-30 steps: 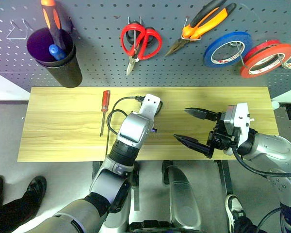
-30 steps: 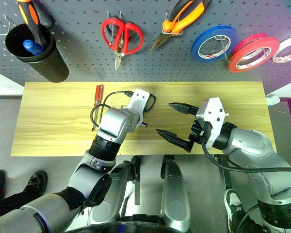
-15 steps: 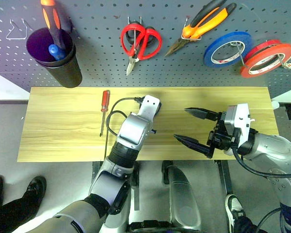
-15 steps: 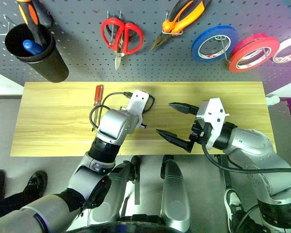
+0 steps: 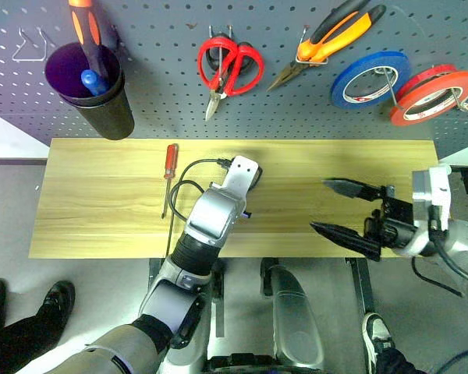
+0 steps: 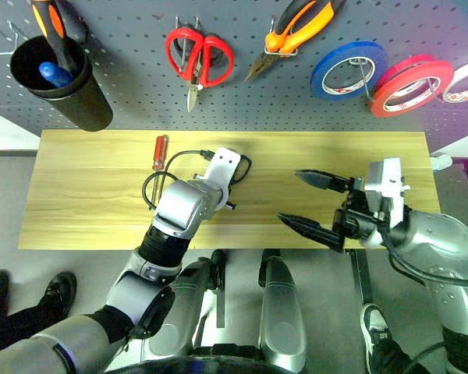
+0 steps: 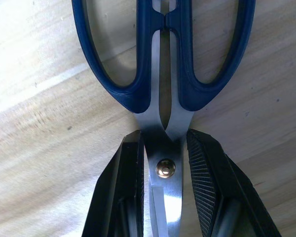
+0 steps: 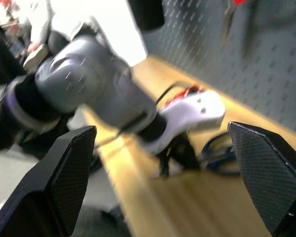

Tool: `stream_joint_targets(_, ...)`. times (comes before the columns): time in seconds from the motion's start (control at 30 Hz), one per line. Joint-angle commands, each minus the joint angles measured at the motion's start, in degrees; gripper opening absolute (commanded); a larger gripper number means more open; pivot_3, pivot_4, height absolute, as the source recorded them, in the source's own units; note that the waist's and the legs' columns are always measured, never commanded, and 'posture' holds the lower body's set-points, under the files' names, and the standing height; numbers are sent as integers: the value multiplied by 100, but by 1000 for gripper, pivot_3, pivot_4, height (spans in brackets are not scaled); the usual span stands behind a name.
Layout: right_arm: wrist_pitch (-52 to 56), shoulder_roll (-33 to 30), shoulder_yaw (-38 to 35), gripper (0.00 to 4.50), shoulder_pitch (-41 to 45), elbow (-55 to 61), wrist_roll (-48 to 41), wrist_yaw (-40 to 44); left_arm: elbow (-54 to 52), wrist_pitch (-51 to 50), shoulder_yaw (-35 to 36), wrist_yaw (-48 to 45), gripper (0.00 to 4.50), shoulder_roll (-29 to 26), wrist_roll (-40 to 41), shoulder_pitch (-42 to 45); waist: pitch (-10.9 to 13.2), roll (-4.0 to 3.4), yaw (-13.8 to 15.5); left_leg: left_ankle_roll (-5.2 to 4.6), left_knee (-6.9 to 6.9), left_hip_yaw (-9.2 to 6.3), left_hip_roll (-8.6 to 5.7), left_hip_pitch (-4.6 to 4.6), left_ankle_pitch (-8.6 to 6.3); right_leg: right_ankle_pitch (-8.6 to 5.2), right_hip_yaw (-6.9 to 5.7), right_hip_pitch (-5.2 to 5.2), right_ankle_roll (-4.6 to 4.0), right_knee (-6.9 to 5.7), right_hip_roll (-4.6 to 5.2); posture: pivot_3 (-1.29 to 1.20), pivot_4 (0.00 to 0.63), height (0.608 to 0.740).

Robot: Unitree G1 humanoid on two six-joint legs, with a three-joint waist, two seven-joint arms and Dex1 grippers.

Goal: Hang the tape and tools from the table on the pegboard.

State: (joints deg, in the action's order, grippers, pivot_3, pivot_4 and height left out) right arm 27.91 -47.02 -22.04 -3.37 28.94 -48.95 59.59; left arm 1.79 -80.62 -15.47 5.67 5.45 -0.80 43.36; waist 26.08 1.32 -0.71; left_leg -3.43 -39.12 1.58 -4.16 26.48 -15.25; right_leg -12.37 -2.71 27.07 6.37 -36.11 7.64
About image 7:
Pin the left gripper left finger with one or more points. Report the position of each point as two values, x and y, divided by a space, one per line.
121 187

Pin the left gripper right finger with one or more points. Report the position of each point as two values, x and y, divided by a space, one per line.
212 182

